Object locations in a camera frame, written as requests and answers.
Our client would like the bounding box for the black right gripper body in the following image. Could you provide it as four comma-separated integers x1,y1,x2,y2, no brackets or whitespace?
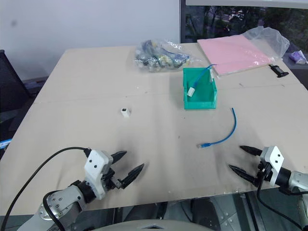
255,160,273,186

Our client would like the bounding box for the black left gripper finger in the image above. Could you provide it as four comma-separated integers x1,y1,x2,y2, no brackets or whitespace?
119,163,146,190
111,150,128,167

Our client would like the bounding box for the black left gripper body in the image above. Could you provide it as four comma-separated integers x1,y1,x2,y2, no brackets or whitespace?
102,165,126,191

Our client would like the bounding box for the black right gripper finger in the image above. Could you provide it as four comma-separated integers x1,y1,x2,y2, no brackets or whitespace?
228,164,258,185
239,145,263,157

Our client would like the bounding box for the brown cardboard sheet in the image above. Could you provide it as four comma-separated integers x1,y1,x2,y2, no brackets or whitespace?
0,42,308,217

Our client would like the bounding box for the grey robot torso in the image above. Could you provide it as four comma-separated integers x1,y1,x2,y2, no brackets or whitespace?
113,217,218,231

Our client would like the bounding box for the green plastic bin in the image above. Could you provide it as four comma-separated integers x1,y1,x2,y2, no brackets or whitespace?
182,67,218,110

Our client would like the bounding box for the black plastic clip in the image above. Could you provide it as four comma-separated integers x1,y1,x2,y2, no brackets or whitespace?
269,64,290,78

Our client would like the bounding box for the pink foam sheet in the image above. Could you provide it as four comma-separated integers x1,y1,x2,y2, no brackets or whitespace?
197,33,276,78

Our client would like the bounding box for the purple wrapped packet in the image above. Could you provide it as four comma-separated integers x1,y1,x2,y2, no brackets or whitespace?
289,50,306,64

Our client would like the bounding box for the blue and white box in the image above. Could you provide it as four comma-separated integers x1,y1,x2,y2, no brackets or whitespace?
0,139,13,150

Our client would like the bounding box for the empty clear plastic bag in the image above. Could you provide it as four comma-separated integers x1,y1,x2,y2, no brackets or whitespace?
242,26,290,62

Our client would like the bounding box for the black mesh chair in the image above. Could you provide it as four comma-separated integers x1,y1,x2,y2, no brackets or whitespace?
0,49,32,114

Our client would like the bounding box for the dark glass window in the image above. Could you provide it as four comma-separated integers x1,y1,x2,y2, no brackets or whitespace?
180,0,308,44

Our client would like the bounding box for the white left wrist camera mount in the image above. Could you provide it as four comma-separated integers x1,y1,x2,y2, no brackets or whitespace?
84,149,114,200

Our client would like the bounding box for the blue Ethernet cable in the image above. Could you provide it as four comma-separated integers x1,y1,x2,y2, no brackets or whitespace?
196,107,238,149

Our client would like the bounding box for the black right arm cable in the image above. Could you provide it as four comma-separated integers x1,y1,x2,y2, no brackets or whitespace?
256,166,303,231

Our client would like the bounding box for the blue cable with white coupler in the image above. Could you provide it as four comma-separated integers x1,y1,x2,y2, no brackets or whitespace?
187,63,217,98

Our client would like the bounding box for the clear bag of parts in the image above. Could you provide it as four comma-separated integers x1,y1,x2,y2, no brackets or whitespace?
134,38,193,73

